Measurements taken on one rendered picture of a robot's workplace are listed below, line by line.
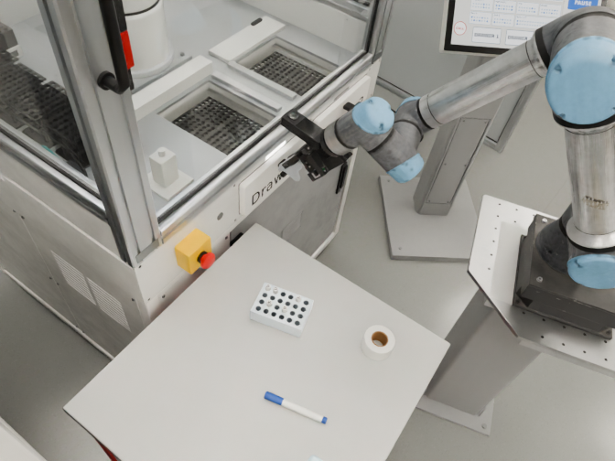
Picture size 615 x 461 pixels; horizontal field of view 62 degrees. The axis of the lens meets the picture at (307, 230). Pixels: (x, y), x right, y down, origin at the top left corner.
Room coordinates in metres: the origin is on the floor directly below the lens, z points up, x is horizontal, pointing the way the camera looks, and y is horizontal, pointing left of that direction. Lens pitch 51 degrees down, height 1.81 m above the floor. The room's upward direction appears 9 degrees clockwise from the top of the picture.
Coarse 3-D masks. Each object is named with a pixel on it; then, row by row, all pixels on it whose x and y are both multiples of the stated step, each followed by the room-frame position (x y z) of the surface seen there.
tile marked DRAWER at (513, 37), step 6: (510, 30) 1.58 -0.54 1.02; (516, 30) 1.58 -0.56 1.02; (522, 30) 1.59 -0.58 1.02; (510, 36) 1.57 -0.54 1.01; (516, 36) 1.57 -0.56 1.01; (522, 36) 1.58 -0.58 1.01; (528, 36) 1.58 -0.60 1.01; (510, 42) 1.56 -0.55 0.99; (516, 42) 1.56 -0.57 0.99; (522, 42) 1.57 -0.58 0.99
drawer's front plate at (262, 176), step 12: (288, 144) 0.99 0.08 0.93; (300, 144) 1.02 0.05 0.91; (276, 156) 0.94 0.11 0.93; (264, 168) 0.89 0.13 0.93; (276, 168) 0.93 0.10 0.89; (252, 180) 0.84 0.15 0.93; (264, 180) 0.89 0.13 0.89; (240, 192) 0.82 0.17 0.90; (252, 192) 0.84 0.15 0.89; (264, 192) 0.89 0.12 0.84; (240, 204) 0.82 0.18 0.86
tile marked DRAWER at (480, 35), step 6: (474, 30) 1.56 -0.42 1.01; (480, 30) 1.56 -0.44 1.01; (486, 30) 1.56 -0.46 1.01; (492, 30) 1.57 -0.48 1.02; (498, 30) 1.57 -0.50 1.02; (474, 36) 1.55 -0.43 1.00; (480, 36) 1.55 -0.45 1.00; (486, 36) 1.55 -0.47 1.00; (492, 36) 1.56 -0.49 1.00; (498, 36) 1.56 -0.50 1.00; (480, 42) 1.54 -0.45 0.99; (486, 42) 1.54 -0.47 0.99; (492, 42) 1.55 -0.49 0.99; (498, 42) 1.55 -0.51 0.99
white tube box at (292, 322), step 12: (264, 288) 0.63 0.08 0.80; (264, 300) 0.60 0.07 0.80; (276, 300) 0.60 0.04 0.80; (288, 300) 0.61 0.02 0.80; (312, 300) 0.62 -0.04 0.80; (252, 312) 0.56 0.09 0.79; (264, 312) 0.58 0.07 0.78; (276, 312) 0.57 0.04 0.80; (288, 312) 0.58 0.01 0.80; (300, 312) 0.58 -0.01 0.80; (264, 324) 0.56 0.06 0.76; (276, 324) 0.55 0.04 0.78; (288, 324) 0.55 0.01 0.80; (300, 324) 0.55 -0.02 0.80
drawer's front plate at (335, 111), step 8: (360, 80) 1.32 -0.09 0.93; (368, 80) 1.34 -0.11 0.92; (352, 88) 1.28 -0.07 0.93; (360, 88) 1.29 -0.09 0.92; (368, 88) 1.35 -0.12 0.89; (344, 96) 1.23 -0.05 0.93; (352, 96) 1.26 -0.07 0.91; (360, 96) 1.30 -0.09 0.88; (336, 104) 1.19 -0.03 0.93; (328, 112) 1.15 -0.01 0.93; (336, 112) 1.18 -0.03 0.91; (344, 112) 1.23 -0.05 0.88; (320, 120) 1.11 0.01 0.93; (328, 120) 1.14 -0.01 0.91
